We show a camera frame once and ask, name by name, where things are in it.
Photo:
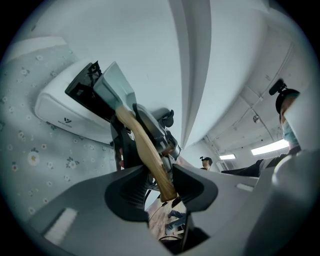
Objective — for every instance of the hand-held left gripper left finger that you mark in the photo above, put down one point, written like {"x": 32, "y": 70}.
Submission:
{"x": 100, "y": 225}

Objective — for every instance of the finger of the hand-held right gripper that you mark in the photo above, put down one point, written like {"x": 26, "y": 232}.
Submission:
{"x": 125, "y": 155}
{"x": 150, "y": 122}

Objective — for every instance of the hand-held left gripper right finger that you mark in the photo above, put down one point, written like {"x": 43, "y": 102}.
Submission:
{"x": 232, "y": 205}

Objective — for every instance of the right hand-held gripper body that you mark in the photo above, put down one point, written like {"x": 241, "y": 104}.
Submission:
{"x": 170, "y": 147}

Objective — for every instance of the ceiling light panel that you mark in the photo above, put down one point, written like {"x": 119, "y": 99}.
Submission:
{"x": 227, "y": 156}
{"x": 270, "y": 147}

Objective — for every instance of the round ceiling fixture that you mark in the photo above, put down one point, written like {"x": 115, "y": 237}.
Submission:
{"x": 256, "y": 119}

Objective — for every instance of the blue face mask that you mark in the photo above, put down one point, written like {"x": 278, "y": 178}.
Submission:
{"x": 290, "y": 135}

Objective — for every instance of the white table with floral cloth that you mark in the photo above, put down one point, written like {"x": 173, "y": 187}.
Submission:
{"x": 30, "y": 155}

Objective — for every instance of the person's head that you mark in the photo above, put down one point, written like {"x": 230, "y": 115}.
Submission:
{"x": 285, "y": 107}

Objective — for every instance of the black head-mounted camera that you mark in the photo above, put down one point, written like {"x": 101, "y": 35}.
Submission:
{"x": 276, "y": 87}

